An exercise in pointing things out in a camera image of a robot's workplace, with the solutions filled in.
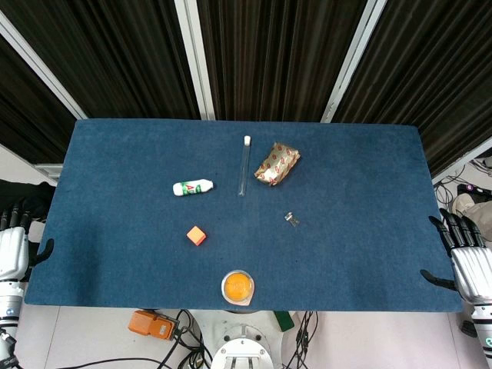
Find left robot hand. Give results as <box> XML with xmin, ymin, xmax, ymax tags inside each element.
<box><xmin>0</xmin><ymin>204</ymin><xmax>55</xmax><ymax>283</ymax></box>

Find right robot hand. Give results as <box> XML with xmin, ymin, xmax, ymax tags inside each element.
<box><xmin>420</xmin><ymin>208</ymin><xmax>492</xmax><ymax>304</ymax></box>

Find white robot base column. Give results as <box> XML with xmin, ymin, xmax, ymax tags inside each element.
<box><xmin>191</xmin><ymin>309</ymin><xmax>297</xmax><ymax>369</ymax></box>

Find orange electrical box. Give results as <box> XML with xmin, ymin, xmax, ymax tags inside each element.
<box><xmin>128</xmin><ymin>310</ymin><xmax>177</xmax><ymax>341</ymax></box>

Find orange foam cube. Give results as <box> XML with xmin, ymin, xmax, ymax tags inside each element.
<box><xmin>186</xmin><ymin>225</ymin><xmax>208</xmax><ymax>247</ymax></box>

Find white green small bottle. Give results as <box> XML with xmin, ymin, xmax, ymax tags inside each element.
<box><xmin>172</xmin><ymin>178</ymin><xmax>214</xmax><ymax>198</ymax></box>

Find green card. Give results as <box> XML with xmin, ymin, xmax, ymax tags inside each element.
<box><xmin>273</xmin><ymin>311</ymin><xmax>295</xmax><ymax>333</ymax></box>

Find gold foil snack packet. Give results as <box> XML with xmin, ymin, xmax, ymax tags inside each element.
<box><xmin>253</xmin><ymin>141</ymin><xmax>301</xmax><ymax>188</ymax></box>

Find blue felt table mat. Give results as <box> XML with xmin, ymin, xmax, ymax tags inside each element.
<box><xmin>23</xmin><ymin>118</ymin><xmax>464</xmax><ymax>314</ymax></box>

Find orange jelly cup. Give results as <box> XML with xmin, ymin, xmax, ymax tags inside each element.
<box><xmin>221</xmin><ymin>269</ymin><xmax>256</xmax><ymax>306</ymax></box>

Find glass test tube white cap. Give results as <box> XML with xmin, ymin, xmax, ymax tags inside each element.
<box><xmin>237</xmin><ymin>135</ymin><xmax>252</xmax><ymax>198</ymax></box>

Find black floor cables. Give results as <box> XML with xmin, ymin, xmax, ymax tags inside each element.
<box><xmin>433</xmin><ymin>175</ymin><xmax>468</xmax><ymax>216</ymax></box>

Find black cable bundle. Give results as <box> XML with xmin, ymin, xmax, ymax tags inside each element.
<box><xmin>282</xmin><ymin>311</ymin><xmax>322</xmax><ymax>369</ymax></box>

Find aluminium frame post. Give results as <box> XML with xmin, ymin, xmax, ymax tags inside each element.
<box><xmin>173</xmin><ymin>0</ymin><xmax>215</xmax><ymax>121</ymax></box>
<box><xmin>321</xmin><ymin>0</ymin><xmax>389</xmax><ymax>124</ymax></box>
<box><xmin>0</xmin><ymin>9</ymin><xmax>88</xmax><ymax>121</ymax></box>

